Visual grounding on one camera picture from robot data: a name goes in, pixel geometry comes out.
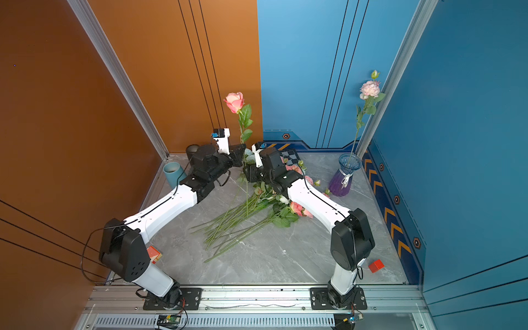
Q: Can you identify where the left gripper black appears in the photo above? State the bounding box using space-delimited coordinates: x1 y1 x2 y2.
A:
208 142 246 185

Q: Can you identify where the bunch of pink flowers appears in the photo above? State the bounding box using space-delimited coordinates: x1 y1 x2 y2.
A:
193 174 314 263

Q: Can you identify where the pink rose stem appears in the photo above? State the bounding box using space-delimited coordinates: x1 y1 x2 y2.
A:
223 91 254 219

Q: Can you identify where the pale pink carnation stem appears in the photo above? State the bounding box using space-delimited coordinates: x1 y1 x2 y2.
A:
354 70 386 140

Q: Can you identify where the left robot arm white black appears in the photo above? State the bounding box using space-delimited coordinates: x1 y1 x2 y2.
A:
99 144 246 309

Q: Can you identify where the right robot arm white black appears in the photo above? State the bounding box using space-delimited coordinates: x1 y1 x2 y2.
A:
246 143 375 311

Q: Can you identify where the black cylindrical vase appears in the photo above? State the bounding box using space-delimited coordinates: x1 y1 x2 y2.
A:
186 144 203 166

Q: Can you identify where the teal ceramic vase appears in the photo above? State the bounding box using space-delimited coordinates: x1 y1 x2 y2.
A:
163 162 186 189

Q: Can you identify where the blue purple glass vase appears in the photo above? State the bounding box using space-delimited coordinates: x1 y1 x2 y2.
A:
329 153 361 197

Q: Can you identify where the black white chessboard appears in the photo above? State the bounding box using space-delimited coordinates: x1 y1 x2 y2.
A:
280 149 304 169

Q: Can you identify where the red box left side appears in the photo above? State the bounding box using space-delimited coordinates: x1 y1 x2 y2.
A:
147 246 162 264

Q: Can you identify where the red block right side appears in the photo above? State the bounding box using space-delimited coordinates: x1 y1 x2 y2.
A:
368 259 385 274

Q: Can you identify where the left green circuit board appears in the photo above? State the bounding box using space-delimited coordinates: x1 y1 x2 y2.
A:
155 314 182 329

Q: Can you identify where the green circuit board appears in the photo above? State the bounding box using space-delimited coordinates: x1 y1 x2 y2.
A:
342 312 364 325
155 314 182 329

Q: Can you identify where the right green circuit board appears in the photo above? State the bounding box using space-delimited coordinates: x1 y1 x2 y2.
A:
342 312 364 325

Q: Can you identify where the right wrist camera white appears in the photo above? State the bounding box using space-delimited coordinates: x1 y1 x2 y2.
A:
251 142 267 169

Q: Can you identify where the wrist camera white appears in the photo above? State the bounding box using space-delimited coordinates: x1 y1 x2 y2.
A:
251 142 267 169
212 128 230 155

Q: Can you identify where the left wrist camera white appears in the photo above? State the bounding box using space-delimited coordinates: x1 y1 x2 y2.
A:
212 128 230 155

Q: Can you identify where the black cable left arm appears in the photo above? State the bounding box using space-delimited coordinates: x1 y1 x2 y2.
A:
80 160 195 285

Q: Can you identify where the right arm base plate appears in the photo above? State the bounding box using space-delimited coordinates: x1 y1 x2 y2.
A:
309 287 368 311

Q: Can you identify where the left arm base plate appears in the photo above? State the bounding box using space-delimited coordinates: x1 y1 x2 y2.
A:
143 287 203 311

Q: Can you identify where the aluminium front rail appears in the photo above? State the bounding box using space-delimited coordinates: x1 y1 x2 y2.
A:
82 284 428 314

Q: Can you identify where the left aluminium corner post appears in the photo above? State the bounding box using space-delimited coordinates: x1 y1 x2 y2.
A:
67 0 171 160

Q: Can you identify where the aluminium corner post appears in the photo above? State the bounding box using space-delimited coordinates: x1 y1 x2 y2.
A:
356 0 439 159
67 0 171 160

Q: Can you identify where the right aluminium corner post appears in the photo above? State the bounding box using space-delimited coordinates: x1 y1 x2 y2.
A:
356 0 439 159

